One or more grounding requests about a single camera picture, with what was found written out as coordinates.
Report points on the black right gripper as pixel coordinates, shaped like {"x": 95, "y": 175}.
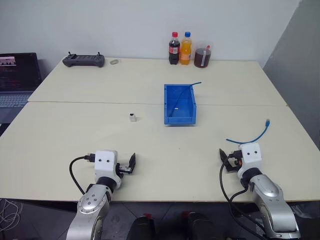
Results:
{"x": 233, "y": 165}

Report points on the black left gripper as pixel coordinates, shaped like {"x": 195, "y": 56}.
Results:
{"x": 124, "y": 170}

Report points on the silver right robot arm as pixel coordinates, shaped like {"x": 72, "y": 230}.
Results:
{"x": 270, "y": 200}

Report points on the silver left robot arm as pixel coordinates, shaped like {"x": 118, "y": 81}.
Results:
{"x": 91, "y": 202}

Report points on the small white adapter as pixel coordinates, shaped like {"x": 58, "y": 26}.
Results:
{"x": 132, "y": 117}

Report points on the blue plastic storage bin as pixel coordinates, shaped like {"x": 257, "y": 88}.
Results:
{"x": 180, "y": 120}

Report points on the clear jar dark brown liquid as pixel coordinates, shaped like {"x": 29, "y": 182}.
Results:
{"x": 202, "y": 57}

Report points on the small grey object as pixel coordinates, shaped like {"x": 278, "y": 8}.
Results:
{"x": 114, "y": 62}

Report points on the orange soda bottle blue cap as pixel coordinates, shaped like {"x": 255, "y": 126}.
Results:
{"x": 185, "y": 51}

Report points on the dark grey handheld controller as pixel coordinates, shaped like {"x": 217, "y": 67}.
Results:
{"x": 83, "y": 60}

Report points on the cola bottle red cap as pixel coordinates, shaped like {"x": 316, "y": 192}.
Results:
{"x": 174, "y": 50}

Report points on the grey partition panel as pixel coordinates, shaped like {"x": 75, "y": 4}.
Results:
{"x": 297, "y": 62}

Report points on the open laptop computer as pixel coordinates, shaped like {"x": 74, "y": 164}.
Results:
{"x": 17, "y": 72}

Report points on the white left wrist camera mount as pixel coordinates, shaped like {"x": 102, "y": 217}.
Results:
{"x": 106, "y": 165}

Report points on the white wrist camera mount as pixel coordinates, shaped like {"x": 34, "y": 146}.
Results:
{"x": 251, "y": 156}
{"x": 106, "y": 165}

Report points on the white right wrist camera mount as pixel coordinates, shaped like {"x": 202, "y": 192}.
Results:
{"x": 251, "y": 156}

